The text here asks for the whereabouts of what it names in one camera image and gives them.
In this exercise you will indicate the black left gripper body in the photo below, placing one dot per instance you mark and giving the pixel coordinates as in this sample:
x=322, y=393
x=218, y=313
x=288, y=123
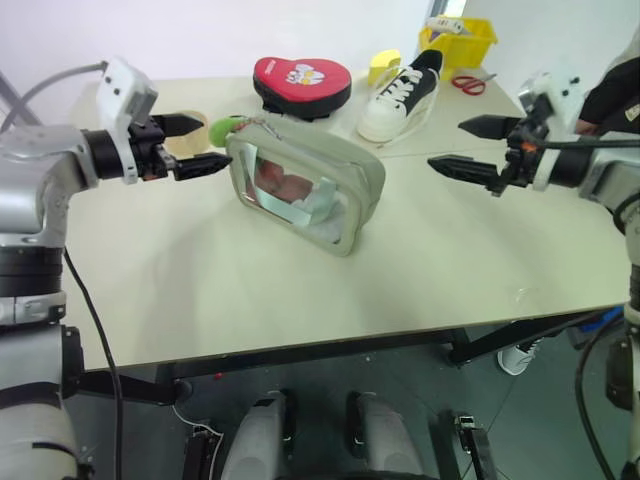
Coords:
x=149, y=152

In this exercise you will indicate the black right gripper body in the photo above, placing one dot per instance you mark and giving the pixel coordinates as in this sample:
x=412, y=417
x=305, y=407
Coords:
x=515, y=160

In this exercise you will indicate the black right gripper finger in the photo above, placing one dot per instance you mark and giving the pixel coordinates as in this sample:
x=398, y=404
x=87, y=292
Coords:
x=462, y=170
x=487, y=127

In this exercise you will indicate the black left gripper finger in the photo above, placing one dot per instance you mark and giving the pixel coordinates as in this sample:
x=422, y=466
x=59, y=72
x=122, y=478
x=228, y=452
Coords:
x=176, y=124
x=200, y=165

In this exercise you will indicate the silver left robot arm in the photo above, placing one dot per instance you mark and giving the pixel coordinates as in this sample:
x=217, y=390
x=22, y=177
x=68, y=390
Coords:
x=35, y=165

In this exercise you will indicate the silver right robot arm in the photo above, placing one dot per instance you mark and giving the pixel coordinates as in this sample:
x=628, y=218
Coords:
x=607, y=175

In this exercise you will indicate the clear grey toiletry bag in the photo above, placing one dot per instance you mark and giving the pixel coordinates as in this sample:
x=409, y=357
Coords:
x=305, y=187

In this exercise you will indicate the brown packing tape roll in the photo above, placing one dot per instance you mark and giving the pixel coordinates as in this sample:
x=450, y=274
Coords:
x=192, y=137

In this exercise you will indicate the green plush zipper charm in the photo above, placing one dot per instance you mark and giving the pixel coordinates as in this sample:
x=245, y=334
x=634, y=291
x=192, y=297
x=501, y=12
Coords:
x=223, y=131

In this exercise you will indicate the yellow plastic bin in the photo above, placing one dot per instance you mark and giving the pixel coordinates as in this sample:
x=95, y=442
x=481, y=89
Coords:
x=462, y=45

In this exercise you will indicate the black and white sneaker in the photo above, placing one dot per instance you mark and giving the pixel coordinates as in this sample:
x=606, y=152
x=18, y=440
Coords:
x=400, y=102

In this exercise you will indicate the white tool in bin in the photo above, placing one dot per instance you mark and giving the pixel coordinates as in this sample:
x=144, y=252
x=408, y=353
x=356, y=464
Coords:
x=445, y=23

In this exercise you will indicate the person in black clothing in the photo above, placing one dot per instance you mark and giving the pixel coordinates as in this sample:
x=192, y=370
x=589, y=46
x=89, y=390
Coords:
x=612, y=95

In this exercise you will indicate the red heart-shaped case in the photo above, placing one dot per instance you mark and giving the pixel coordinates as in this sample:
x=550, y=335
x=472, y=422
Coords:
x=301, y=86

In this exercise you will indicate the white shoe on floor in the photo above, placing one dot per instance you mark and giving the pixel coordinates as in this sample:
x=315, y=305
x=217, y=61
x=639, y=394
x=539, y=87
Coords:
x=520, y=356

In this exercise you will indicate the grey right robot leg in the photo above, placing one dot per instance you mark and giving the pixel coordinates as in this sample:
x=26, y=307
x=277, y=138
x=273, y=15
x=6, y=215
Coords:
x=385, y=440

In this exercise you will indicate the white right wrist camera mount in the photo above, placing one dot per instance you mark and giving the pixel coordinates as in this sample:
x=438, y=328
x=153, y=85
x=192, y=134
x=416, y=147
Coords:
x=542, y=107

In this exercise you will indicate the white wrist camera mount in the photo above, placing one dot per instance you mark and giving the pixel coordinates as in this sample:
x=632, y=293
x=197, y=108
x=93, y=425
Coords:
x=542, y=107
x=122, y=95

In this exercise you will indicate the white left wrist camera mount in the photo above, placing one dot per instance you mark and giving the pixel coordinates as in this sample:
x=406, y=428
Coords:
x=122, y=95

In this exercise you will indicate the black table frame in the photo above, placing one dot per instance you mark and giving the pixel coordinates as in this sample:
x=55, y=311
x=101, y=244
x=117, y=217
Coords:
x=310, y=360

